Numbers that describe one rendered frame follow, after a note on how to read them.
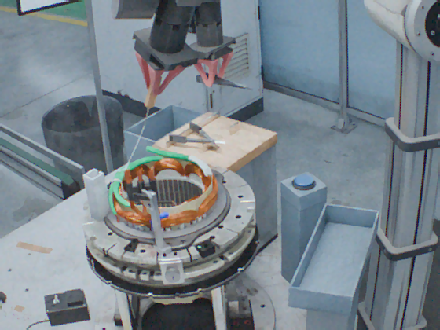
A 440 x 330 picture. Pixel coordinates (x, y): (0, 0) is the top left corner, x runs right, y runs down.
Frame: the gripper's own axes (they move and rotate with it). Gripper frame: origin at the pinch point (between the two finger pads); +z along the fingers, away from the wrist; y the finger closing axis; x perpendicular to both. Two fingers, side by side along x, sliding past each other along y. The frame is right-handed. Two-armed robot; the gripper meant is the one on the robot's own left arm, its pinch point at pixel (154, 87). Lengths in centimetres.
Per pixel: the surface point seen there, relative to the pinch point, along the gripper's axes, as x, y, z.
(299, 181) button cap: 30.1, 14.8, 21.8
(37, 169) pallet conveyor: 15, -64, 86
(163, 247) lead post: -7.0, 18.2, 17.2
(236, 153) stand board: 26.6, 0.2, 25.6
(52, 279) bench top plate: -10, -12, 65
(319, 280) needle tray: 12.3, 36.7, 16.9
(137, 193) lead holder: -9.4, 11.9, 9.2
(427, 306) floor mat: 127, 41, 113
